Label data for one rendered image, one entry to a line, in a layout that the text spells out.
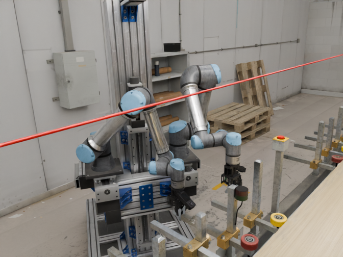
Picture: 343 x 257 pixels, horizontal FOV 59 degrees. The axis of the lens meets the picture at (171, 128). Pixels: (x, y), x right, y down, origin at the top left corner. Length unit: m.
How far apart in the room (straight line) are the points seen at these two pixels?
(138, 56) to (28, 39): 1.79
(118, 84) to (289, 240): 1.29
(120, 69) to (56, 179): 2.26
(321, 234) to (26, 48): 3.06
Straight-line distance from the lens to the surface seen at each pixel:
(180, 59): 4.51
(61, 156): 3.87
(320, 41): 9.30
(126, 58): 1.95
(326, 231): 1.70
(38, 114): 3.63
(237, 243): 1.58
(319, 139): 2.60
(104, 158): 1.88
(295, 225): 1.69
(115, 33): 1.95
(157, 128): 1.69
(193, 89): 1.66
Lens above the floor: 1.84
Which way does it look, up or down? 18 degrees down
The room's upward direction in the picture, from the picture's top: 2 degrees counter-clockwise
